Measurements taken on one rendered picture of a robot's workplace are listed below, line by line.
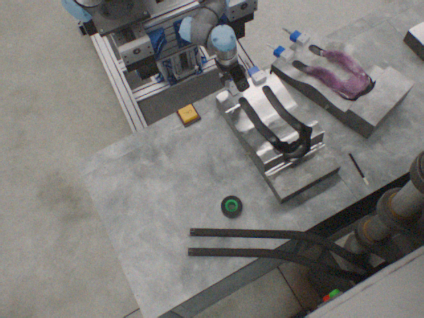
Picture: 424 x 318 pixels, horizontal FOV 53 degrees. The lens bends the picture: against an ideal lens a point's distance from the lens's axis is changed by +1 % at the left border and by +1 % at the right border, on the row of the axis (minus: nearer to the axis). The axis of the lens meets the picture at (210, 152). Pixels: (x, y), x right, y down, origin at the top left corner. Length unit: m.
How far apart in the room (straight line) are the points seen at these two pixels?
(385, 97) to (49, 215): 1.93
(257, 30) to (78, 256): 1.89
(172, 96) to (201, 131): 0.85
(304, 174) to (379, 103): 0.40
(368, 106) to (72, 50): 2.18
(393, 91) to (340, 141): 0.27
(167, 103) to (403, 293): 1.91
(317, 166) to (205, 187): 0.44
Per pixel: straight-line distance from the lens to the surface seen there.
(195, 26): 1.44
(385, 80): 1.82
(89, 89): 3.01
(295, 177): 1.61
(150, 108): 2.56
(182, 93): 2.58
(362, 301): 0.91
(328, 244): 1.48
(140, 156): 1.76
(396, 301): 0.93
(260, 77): 1.75
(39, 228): 2.71
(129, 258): 1.64
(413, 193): 1.04
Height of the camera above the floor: 2.35
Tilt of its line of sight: 65 degrees down
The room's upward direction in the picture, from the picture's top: 11 degrees counter-clockwise
